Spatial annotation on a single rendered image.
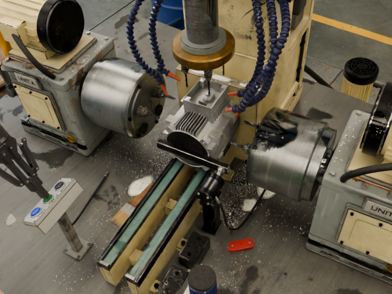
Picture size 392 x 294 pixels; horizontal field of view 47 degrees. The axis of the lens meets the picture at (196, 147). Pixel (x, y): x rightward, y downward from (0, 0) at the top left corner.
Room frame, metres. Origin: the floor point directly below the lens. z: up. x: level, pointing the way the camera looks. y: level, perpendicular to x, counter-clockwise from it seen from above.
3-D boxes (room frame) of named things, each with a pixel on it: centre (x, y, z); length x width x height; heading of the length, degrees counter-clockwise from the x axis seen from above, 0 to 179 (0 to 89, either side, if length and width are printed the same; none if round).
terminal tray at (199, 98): (1.06, -0.05, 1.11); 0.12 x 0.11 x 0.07; 147
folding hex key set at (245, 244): (0.70, -0.11, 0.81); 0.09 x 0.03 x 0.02; 96
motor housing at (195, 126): (1.03, -0.02, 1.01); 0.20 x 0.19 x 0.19; 147
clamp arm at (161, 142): (0.91, 0.01, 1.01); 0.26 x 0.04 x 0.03; 58
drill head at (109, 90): (1.22, 0.27, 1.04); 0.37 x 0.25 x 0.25; 57
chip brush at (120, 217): (0.90, 0.23, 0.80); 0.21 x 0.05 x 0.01; 139
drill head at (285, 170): (0.85, -0.31, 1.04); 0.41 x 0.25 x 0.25; 57
